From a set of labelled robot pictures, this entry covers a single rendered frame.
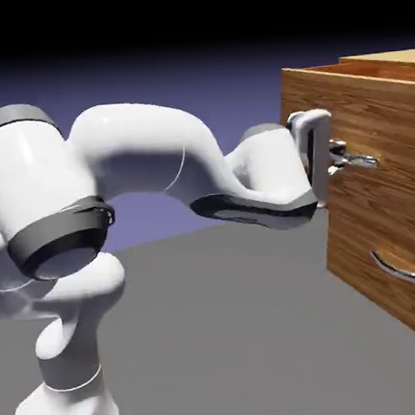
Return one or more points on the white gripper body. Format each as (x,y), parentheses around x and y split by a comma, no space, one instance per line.
(322,140)

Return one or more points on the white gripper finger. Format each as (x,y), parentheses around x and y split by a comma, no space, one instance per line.
(338,146)
(338,167)

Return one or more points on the wooden drawer front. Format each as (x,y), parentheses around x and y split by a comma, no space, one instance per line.
(363,238)
(378,111)

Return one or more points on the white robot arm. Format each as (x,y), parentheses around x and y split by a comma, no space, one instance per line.
(33,164)

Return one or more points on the wooden cabinet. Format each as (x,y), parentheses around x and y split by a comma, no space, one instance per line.
(386,216)

